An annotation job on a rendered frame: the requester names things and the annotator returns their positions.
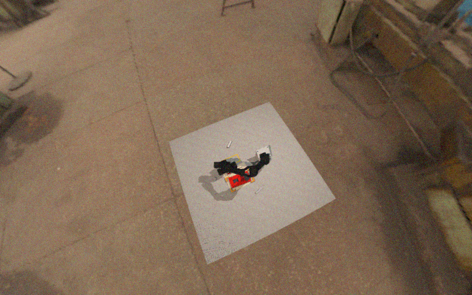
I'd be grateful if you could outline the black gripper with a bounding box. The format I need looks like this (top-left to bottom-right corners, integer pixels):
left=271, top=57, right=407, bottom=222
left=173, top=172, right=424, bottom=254
left=217, top=162, right=237, bottom=176

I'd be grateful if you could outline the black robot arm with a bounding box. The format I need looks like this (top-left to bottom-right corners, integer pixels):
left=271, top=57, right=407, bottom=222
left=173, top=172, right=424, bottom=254
left=214, top=152, right=270, bottom=178

